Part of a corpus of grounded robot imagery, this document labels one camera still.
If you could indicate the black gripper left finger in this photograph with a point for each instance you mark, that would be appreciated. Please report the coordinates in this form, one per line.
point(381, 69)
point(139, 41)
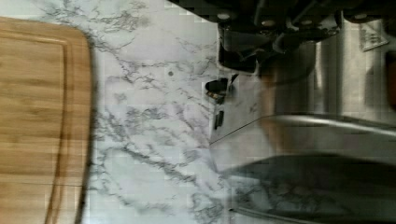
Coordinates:
point(243, 47)

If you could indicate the black toaster lever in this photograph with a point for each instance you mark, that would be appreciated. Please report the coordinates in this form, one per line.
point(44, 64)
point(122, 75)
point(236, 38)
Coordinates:
point(217, 90)

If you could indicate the stainless steel toaster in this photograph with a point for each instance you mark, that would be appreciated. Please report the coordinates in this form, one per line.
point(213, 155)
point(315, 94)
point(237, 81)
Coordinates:
point(311, 138)

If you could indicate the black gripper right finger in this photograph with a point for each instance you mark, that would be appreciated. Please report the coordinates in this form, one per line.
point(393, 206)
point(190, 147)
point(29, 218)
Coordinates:
point(290, 39)

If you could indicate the bamboo cutting board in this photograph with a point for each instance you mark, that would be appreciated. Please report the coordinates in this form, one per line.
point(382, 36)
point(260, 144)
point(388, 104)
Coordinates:
point(46, 100)

